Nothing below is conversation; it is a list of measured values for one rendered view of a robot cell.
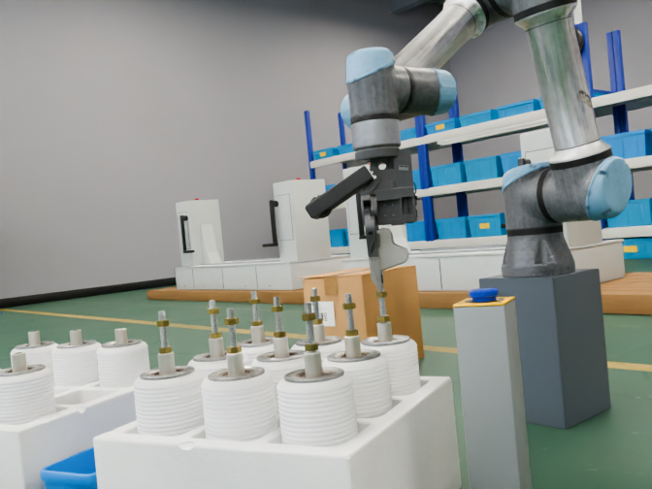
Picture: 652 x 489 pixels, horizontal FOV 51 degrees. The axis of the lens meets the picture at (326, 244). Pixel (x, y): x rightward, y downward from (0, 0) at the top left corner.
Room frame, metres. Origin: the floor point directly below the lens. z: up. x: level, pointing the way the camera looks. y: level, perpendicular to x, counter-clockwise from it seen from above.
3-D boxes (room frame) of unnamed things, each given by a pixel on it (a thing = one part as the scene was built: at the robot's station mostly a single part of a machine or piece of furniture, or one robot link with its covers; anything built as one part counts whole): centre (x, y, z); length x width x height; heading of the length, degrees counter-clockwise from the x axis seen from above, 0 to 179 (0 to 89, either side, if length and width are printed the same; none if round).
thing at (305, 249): (5.26, 0.55, 0.45); 1.61 x 0.57 x 0.74; 40
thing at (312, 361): (0.86, 0.03, 0.26); 0.02 x 0.02 x 0.03
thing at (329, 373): (0.86, 0.03, 0.25); 0.08 x 0.08 x 0.01
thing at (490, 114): (6.64, -1.70, 1.37); 0.50 x 0.38 x 0.11; 130
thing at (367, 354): (0.96, -0.02, 0.25); 0.08 x 0.08 x 0.01
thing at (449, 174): (6.99, -1.43, 0.89); 0.50 x 0.38 x 0.21; 132
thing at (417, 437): (1.01, 0.08, 0.09); 0.39 x 0.39 x 0.18; 63
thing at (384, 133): (1.07, -0.09, 0.57); 0.08 x 0.08 x 0.05
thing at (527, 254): (1.46, -0.45, 0.35); 0.15 x 0.15 x 0.10
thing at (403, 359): (1.07, -0.08, 0.16); 0.10 x 0.10 x 0.18
